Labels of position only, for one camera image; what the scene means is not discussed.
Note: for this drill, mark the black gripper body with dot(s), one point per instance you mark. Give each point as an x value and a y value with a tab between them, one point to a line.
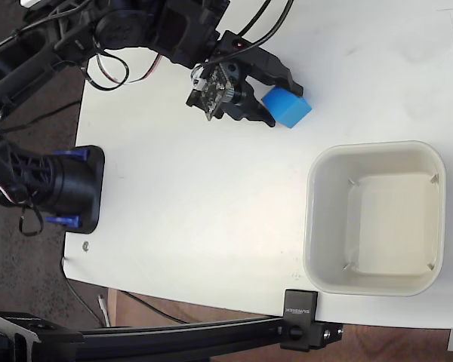
230	41

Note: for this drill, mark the blue cube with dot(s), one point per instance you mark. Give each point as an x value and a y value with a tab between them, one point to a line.
287	108

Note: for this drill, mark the black six-joint robot arm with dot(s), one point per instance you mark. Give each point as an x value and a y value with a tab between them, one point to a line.
71	188

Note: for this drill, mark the white square plastic bin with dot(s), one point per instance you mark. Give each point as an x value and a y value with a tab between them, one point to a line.
375	218

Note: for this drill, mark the blue base clamp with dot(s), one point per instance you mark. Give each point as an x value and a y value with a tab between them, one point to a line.
71	154
62	221

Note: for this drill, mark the black table clamp with logo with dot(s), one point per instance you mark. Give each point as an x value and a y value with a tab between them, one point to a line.
300	320

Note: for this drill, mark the small metal nut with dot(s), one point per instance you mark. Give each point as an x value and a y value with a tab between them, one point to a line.
85	246

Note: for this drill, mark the bare-board gripper camera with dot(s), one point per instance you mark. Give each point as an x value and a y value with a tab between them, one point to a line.
215	88

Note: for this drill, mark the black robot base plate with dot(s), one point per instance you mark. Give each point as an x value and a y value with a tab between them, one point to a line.
96	188

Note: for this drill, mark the black aluminium rail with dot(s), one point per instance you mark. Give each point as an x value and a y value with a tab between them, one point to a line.
155	339

